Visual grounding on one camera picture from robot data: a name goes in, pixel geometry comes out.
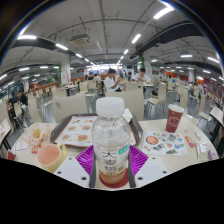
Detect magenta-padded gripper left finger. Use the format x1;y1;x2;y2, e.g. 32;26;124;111
53;144;98;189

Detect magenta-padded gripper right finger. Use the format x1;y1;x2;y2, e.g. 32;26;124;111
128;144;172;189

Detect clear bottle with white cap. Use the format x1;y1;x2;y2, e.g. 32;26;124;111
90;96;132;185

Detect yellow mug with pink inside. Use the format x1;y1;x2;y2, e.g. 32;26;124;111
36;142;68;174

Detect colourful sticker sheet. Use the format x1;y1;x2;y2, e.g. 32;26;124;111
142;129;189;157

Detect printed paper tray liner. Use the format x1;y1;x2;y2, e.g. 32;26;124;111
54;115;137;148

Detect dark brown food tray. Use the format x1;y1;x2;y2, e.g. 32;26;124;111
49;113;144;149

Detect flat round red coaster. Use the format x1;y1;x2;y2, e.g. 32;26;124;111
98;168;130;189

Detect small red sauce packet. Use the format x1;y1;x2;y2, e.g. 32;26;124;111
184;135;198;148

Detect red paper cup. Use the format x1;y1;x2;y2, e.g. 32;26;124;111
165;103;185;134

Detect clear plastic packet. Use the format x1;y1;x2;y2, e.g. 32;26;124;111
195;141;211;162

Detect white card with red print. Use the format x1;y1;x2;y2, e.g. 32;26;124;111
13;139;30;153

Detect crumpled white napkin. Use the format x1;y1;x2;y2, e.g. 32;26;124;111
121;108;134;124

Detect beige chair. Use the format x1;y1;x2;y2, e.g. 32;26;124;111
51;94;89;124
105;87;145;121

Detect red paper packet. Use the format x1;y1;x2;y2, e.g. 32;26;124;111
6;149;17;162

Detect beige dining chairs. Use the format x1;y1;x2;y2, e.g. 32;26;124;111
0;78;224;128

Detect white table with black edge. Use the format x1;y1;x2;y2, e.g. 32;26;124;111
0;118;12;149

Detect person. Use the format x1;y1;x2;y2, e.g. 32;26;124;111
6;94;21;112
16;89;29;107
103;68;124;93
134;67;152;84

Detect ceiling air conditioner unit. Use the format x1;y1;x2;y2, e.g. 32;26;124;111
69;33;91;47

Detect ceiling strip lights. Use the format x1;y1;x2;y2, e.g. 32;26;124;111
0;5;224;83

